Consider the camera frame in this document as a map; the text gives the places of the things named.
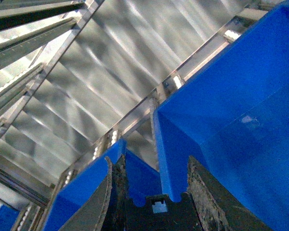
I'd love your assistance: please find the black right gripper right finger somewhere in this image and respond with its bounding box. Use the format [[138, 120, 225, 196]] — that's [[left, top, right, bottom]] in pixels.
[[187, 156, 271, 231]]

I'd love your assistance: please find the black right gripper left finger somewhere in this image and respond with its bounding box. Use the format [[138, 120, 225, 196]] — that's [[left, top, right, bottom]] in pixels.
[[60, 154, 129, 231]]

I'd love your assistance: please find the yellow push button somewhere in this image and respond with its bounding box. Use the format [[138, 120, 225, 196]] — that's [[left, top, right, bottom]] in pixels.
[[125, 192, 203, 231]]

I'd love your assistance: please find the blue left plastic bin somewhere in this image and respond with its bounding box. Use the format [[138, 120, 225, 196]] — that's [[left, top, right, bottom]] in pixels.
[[42, 139, 162, 231]]

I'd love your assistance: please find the blue plastic bin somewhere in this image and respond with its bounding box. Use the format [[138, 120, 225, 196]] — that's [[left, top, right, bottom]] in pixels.
[[42, 139, 162, 231], [154, 0, 289, 231]]

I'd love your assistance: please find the blue right plastic bin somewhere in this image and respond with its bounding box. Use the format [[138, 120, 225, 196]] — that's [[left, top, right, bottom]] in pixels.
[[154, 0, 289, 231]]

